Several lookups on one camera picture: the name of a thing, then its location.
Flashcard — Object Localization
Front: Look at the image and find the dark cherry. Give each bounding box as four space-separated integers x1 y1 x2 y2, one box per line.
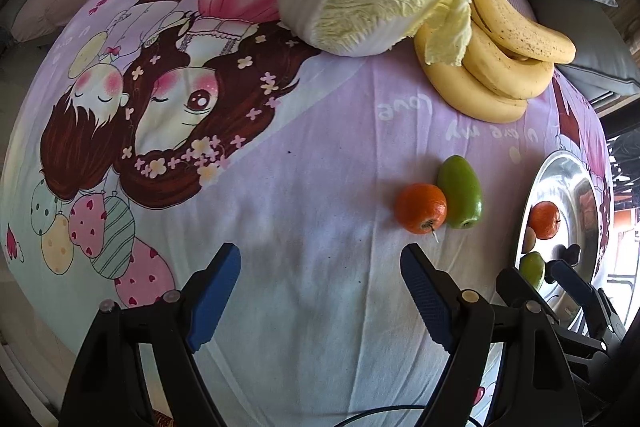
553 244 582 267

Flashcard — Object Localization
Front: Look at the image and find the large green fruit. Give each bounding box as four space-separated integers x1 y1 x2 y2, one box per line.
518 251 546 291

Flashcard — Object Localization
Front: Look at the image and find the brown longan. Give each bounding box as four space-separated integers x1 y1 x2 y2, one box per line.
522 227 537 254

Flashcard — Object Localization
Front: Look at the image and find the orange tangerine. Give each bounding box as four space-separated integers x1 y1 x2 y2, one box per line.
527 200 561 239
394 183 448 242

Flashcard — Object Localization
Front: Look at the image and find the stainless steel bowl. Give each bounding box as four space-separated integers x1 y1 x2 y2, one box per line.
513 148 608 327

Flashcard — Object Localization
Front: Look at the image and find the small green fruit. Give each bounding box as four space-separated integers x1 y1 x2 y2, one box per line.
436 155 483 229

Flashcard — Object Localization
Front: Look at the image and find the middle yellow banana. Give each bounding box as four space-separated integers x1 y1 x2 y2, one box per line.
462 22 554 100

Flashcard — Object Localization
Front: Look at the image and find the yellow banana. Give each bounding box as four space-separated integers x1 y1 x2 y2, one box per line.
413 25 527 124
462 22 554 100

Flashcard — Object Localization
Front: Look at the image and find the lower yellow banana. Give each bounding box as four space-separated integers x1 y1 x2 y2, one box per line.
413 25 527 124

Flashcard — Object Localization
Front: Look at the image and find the large grey cushion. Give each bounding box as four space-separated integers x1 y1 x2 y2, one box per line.
528 0 639 102

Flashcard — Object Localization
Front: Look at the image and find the top spotted banana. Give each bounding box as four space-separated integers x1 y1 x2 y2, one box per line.
472 0 576 64

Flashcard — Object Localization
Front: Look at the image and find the cartoon printed tablecloth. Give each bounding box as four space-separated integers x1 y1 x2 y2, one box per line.
1 0 611 426

